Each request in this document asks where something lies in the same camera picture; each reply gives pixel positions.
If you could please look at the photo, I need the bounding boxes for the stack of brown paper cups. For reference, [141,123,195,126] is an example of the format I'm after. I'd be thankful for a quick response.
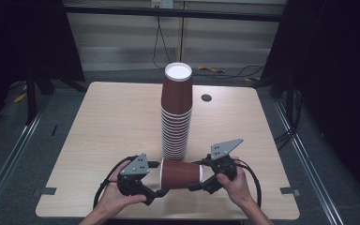
[160,61,194,162]

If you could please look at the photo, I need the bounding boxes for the grey tape strip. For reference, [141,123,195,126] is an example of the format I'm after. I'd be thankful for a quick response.
[279,187,301,197]
[31,187,58,197]

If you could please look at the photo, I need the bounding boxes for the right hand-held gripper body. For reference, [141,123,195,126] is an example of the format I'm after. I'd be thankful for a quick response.
[201,138,245,195]

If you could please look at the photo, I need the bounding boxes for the black hanging cable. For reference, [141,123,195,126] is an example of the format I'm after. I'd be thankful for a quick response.
[151,15,173,69]

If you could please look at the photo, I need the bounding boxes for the black floor cable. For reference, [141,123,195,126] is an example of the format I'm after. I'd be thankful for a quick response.
[192,64,266,80]

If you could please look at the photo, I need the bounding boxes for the person's left hand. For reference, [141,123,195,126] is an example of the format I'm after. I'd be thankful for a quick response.
[97,169,148,217]

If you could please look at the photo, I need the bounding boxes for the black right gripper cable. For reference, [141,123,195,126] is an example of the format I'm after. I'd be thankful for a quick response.
[233,158,263,209]

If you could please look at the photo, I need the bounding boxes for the single brown paper cup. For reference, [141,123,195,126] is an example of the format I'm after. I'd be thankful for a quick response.
[158,157,204,190]

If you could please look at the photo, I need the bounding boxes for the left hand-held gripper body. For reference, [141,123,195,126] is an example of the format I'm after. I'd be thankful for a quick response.
[117,152,151,198]

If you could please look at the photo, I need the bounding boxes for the black metal stand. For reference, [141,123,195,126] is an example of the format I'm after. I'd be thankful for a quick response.
[24,67,88,126]

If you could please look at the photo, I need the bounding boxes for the metal floor rail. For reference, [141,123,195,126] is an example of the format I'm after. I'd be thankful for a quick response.
[0,97,51,217]
[273,98,345,225]

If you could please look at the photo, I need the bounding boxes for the person's right hand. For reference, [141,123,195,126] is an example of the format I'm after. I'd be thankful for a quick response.
[216,157,254,209]

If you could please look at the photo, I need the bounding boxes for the black cable bundle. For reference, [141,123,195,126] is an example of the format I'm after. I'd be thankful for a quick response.
[275,90,304,151]

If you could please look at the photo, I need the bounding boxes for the black curtain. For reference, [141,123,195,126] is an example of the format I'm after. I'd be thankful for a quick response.
[261,0,360,207]
[0,0,86,135]

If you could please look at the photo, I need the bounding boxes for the black horizontal bar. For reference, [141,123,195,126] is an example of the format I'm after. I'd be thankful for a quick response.
[63,4,284,23]

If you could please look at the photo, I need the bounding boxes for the white wall outlet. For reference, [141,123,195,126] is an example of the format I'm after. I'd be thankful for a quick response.
[150,0,174,9]

